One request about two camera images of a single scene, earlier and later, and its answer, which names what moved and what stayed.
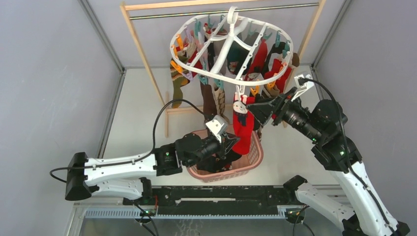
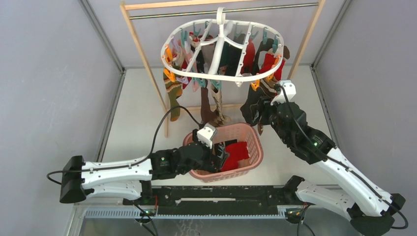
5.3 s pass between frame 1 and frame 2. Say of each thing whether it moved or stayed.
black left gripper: moved
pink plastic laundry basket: stayed
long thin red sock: moved
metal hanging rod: stayed
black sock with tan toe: moved
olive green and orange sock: moved
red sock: moved
